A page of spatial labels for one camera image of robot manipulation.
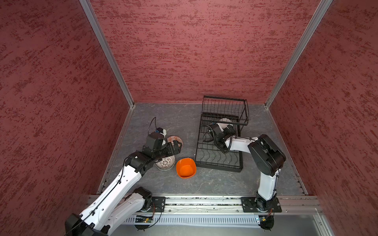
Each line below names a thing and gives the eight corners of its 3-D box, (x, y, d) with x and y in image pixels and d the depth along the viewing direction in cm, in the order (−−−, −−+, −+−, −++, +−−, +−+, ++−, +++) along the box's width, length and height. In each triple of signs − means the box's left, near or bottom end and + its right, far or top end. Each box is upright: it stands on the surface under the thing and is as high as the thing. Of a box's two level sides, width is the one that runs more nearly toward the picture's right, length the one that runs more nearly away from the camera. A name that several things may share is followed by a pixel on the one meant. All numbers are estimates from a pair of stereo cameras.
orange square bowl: (176, 180, 84) (175, 175, 77) (178, 163, 91) (177, 157, 84) (195, 180, 84) (196, 175, 77) (195, 163, 91) (196, 157, 84)
